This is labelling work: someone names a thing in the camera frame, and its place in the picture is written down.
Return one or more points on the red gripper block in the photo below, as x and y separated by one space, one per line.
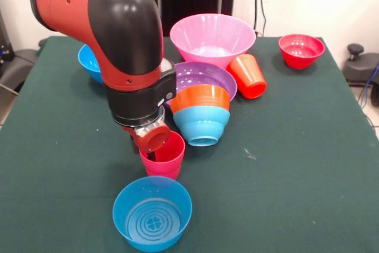
154 140

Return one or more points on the ribbed pink-red cup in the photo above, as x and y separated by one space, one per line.
171 164

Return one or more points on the ribbed cyan bowl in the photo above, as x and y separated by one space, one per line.
201 125

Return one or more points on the orange bowl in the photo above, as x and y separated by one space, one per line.
204 99

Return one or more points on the flat-bottomed blue bowl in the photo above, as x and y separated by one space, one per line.
152 235

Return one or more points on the wide purple bowl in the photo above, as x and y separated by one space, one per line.
201 72

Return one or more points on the deep blue bowl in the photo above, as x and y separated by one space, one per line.
90 63

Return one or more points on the red cup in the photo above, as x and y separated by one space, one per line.
251 82

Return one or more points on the large pink bowl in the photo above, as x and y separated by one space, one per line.
213 36

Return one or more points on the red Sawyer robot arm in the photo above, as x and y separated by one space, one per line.
118 42

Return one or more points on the dark green table cloth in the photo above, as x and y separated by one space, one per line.
266 190

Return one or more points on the grey black equipment base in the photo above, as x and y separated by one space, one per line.
17 66
359 66

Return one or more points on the small crimson bowl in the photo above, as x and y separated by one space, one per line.
300 60

